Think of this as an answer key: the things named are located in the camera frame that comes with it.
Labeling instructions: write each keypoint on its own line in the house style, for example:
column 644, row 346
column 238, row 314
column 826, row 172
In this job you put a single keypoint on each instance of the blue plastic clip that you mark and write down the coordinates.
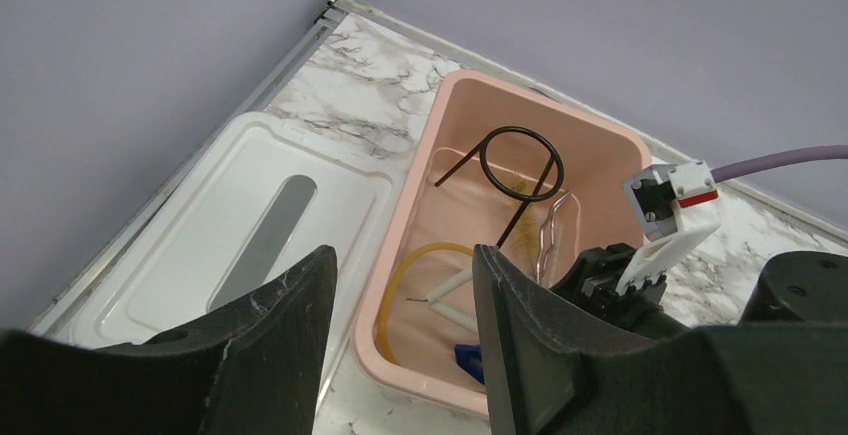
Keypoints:
column 469, row 359

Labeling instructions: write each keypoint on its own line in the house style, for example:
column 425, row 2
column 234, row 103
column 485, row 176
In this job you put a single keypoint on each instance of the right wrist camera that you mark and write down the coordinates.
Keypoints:
column 677, row 208

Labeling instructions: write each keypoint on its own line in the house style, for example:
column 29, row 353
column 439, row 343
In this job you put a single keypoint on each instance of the yellow rubber tube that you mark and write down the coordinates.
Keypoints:
column 407, row 333

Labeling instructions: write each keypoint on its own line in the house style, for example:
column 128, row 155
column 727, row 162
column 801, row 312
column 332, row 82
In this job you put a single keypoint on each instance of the tan bristle test-tube brush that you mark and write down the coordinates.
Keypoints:
column 524, row 234

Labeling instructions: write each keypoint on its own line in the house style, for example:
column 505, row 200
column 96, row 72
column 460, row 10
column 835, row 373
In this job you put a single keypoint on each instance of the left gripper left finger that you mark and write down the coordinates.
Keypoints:
column 252, row 366

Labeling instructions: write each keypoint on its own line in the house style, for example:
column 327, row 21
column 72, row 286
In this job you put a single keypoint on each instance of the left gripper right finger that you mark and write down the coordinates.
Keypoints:
column 552, row 368

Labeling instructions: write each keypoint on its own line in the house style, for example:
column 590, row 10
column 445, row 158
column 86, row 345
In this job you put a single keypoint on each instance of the black metal ring stand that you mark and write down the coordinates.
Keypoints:
column 518, row 163

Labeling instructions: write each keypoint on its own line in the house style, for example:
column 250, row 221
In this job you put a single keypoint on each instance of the white clay triangle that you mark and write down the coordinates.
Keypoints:
column 443, row 300

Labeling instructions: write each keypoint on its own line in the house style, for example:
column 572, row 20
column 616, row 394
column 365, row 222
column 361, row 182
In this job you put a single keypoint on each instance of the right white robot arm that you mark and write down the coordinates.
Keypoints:
column 799, row 286

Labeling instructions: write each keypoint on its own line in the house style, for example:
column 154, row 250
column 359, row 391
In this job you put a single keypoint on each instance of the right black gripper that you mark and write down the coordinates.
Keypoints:
column 591, row 283

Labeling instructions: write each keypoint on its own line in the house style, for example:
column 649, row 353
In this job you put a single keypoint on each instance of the pink plastic bin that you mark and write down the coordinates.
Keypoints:
column 599, row 156

